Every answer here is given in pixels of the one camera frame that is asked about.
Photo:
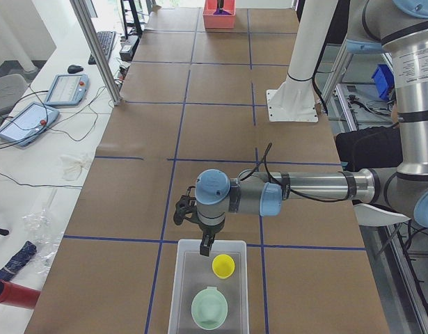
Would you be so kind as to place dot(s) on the purple microfiber cloth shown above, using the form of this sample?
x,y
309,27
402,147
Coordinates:
x,y
222,13

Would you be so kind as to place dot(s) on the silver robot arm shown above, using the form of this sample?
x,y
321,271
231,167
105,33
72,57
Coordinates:
x,y
401,28

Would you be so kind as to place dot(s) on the pink plastic bin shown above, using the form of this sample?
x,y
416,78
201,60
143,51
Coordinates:
x,y
212,21

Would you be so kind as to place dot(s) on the blue teach pendant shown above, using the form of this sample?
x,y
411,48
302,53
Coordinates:
x,y
28,124
67,90

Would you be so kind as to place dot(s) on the yellow plastic cup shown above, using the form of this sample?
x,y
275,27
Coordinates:
x,y
223,266

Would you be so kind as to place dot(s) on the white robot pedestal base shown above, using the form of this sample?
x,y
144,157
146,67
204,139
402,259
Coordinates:
x,y
294,100

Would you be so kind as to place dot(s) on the red cylinder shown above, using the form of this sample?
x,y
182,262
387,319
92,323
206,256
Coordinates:
x,y
19,296

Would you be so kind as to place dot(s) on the blue teach pendant near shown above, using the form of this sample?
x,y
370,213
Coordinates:
x,y
28,124

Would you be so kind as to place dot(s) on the black electronics box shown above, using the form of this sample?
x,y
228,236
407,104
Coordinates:
x,y
128,48

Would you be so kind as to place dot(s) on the blue teach pendant far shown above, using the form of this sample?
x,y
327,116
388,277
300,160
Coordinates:
x,y
67,90

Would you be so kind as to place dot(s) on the white crumpled cloth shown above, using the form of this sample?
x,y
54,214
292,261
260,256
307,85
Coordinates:
x,y
74,164

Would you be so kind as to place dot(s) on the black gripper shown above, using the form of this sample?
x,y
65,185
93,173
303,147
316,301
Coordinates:
x,y
209,229

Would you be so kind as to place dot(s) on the black computer mouse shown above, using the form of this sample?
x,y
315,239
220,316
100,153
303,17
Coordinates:
x,y
73,69

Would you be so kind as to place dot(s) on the black keyboard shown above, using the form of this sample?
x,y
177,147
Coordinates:
x,y
106,40

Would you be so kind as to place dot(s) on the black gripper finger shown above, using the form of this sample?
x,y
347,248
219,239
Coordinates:
x,y
220,5

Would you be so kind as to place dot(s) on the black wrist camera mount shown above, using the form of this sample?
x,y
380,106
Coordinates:
x,y
185,208

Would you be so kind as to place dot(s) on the mint green bowl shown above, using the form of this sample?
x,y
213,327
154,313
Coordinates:
x,y
209,309

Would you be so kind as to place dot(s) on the blue storage bin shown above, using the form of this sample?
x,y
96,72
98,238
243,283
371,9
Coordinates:
x,y
384,81

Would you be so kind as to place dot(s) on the translucent plastic storage box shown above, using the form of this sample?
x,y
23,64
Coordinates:
x,y
194,273

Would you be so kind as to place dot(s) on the clear crumpled plastic wrap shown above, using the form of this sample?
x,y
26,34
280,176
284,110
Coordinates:
x,y
46,235

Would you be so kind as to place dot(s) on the dark blue folded umbrella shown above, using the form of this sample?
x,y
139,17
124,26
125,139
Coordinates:
x,y
18,261

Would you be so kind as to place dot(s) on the aluminium frame post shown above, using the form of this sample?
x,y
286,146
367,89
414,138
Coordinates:
x,y
86,24

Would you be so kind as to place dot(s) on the seated person in black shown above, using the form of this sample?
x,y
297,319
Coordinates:
x,y
372,147

